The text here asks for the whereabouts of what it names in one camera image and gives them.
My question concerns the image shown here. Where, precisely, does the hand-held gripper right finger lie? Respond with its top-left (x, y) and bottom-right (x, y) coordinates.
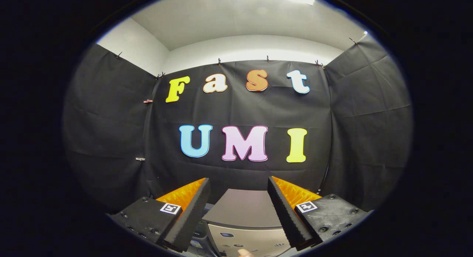
top-left (267, 176), bottom-right (372, 251)

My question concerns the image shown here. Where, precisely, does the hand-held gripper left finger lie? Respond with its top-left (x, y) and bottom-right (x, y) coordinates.
top-left (110, 178), bottom-right (212, 253)

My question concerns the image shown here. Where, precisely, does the grey washing machine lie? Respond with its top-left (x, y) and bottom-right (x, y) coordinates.
top-left (189, 188), bottom-right (296, 257)

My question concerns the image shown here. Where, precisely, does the black backdrop cloth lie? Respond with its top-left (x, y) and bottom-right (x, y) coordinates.
top-left (63, 31), bottom-right (414, 213)

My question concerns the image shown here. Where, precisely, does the thin cable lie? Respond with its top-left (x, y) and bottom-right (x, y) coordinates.
top-left (317, 163), bottom-right (330, 195)

